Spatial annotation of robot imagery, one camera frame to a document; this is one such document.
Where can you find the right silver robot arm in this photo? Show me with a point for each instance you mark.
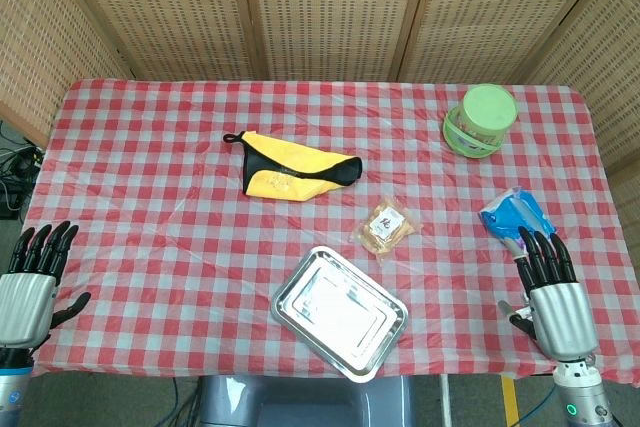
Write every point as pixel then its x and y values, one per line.
pixel 582 392

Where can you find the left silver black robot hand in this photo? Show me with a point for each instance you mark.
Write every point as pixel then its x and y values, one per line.
pixel 25 304

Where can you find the yellow black cloth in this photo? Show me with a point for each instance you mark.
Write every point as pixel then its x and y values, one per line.
pixel 295 169

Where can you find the clear snack packet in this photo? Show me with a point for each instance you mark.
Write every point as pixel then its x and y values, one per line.
pixel 387 229

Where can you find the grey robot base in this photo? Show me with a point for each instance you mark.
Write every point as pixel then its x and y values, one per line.
pixel 305 401

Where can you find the green plastic round container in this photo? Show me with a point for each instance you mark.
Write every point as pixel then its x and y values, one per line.
pixel 479 123

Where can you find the red white checkered tablecloth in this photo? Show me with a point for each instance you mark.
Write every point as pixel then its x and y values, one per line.
pixel 200 247

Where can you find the blue white tissue pack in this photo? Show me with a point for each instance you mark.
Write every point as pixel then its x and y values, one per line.
pixel 515 219

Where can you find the stainless steel tray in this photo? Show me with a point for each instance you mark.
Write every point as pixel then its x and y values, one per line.
pixel 339 311

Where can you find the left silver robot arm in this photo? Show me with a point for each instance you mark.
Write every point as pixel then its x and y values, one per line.
pixel 12 387

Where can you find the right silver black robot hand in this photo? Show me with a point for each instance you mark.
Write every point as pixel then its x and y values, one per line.
pixel 562 319

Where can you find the woven bamboo folding screen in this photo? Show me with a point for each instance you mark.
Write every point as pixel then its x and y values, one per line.
pixel 320 12

